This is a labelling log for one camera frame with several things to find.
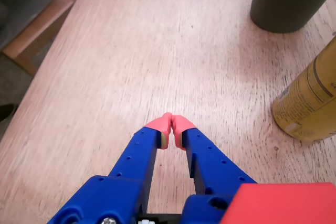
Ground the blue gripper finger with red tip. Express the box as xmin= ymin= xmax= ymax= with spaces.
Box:
xmin=47 ymin=113 xmax=173 ymax=224
xmin=170 ymin=114 xmax=258 ymax=224

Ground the yellow drink can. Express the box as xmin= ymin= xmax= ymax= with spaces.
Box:
xmin=272 ymin=35 xmax=336 ymax=145

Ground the dark shoe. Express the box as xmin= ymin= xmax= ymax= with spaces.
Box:
xmin=0 ymin=103 xmax=18 ymax=123

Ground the dark gray plastic cup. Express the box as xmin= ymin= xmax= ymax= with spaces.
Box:
xmin=249 ymin=0 xmax=336 ymax=34

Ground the red wrist camera mount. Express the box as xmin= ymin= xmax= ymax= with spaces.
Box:
xmin=220 ymin=182 xmax=336 ymax=224

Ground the wooden frame furniture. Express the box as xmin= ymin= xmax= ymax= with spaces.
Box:
xmin=0 ymin=0 xmax=87 ymax=78

